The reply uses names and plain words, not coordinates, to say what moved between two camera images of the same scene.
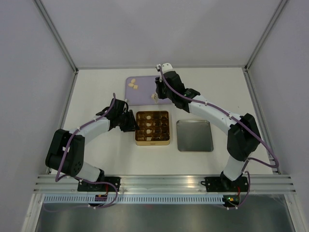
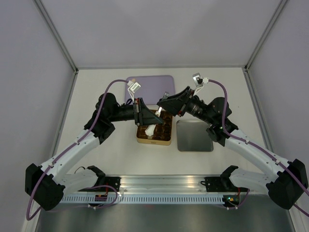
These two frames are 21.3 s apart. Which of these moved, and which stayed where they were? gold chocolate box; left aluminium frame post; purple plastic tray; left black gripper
Moved: left black gripper
Stayed: gold chocolate box; purple plastic tray; left aluminium frame post
